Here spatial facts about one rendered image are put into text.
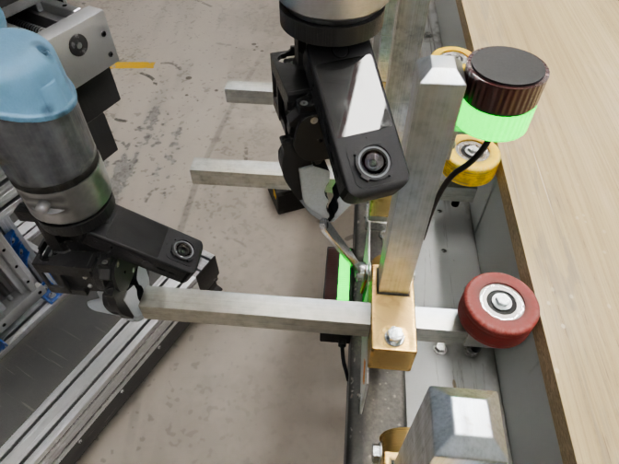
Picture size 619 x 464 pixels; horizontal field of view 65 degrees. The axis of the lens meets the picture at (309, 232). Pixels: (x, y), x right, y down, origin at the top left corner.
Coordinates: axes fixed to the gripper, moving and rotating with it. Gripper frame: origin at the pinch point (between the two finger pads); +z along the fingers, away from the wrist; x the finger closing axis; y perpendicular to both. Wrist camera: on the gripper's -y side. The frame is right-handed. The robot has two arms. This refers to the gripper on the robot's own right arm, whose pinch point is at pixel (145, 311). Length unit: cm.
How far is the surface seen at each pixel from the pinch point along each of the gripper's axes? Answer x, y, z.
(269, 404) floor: -21, -9, 82
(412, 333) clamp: 2.8, -32.4, -5.3
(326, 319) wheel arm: 1.2, -22.8, -4.1
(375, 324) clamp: 2.0, -28.3, -5.2
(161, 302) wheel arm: 0.7, -3.1, -3.7
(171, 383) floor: -24, 20, 83
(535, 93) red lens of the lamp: -1.6, -36.4, -33.5
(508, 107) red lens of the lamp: -1.0, -34.7, -32.6
